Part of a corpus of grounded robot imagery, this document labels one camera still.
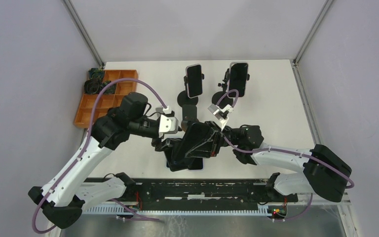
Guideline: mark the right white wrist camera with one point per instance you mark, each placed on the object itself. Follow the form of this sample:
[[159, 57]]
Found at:
[[220, 115]]

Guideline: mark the lilac cased phone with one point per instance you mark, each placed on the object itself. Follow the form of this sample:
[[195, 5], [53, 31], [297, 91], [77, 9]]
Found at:
[[197, 164]]

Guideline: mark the black rear right stand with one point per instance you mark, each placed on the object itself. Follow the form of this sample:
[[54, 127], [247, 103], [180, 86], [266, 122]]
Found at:
[[226, 96]]

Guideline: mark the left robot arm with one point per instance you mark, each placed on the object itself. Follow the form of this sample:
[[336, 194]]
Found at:
[[63, 199]]

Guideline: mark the black phone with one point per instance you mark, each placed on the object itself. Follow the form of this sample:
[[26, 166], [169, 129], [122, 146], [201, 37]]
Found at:
[[199, 141]]

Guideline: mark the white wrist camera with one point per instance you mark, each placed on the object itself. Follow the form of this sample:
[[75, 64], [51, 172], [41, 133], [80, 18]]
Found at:
[[220, 115], [168, 123]]

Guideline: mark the green bundle at corner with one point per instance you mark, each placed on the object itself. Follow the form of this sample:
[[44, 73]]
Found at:
[[96, 74]]

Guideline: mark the black rear left stand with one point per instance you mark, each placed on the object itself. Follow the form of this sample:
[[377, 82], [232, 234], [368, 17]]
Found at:
[[183, 97]]

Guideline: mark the white cased rear right phone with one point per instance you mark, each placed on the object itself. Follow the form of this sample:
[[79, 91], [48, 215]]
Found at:
[[238, 77]]

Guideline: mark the orange compartment tray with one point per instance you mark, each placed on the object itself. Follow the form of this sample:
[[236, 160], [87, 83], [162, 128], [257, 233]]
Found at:
[[112, 97]]

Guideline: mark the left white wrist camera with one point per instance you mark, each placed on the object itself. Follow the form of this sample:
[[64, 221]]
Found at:
[[168, 123]]

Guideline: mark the black folding phone stand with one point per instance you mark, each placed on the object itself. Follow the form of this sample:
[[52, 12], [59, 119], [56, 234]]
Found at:
[[177, 159]]

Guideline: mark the white cased rear left phone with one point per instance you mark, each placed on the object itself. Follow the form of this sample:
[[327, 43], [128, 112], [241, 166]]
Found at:
[[194, 80]]

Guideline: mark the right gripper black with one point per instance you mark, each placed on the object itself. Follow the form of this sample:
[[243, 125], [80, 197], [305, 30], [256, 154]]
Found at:
[[211, 133]]

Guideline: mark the silver white phone stand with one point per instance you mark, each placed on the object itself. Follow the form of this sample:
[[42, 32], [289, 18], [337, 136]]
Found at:
[[160, 109]]

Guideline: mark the brown round base stand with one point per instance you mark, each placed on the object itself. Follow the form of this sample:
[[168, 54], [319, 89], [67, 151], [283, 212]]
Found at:
[[189, 115]]

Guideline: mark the white cased phone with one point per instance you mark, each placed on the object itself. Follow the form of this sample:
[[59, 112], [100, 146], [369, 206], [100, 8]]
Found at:
[[194, 80], [238, 77]]

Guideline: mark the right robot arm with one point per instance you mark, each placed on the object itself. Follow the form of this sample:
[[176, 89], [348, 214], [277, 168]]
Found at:
[[318, 170]]

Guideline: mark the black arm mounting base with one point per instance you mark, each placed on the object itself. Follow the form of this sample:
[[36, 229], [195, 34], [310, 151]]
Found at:
[[202, 194]]

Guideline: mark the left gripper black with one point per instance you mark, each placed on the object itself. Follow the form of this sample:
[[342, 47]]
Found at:
[[160, 146]]

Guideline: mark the white slotted cable duct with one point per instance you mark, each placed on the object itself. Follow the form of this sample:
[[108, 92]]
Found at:
[[116, 209]]

